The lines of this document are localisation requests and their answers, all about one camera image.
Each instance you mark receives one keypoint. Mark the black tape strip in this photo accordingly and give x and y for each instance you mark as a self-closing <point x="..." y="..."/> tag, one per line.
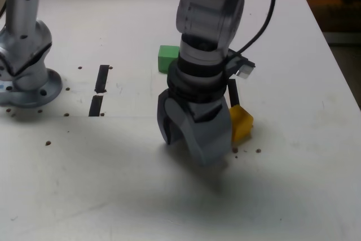
<point x="101" y="77"/>

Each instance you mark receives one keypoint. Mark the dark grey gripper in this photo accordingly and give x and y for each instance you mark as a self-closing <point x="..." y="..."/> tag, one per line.
<point x="206" y="111"/>

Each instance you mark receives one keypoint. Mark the black tape square outline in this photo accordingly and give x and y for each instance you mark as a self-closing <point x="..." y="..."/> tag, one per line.
<point x="233" y="91"/>

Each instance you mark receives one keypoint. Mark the black gripper camera module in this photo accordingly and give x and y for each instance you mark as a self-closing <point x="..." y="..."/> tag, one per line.
<point x="244" y="69"/>

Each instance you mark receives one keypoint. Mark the yellow cube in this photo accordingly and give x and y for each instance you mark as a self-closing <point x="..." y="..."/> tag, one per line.
<point x="241" y="123"/>

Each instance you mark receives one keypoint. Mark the green cube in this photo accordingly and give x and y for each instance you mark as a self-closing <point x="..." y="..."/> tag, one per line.
<point x="167" y="59"/>

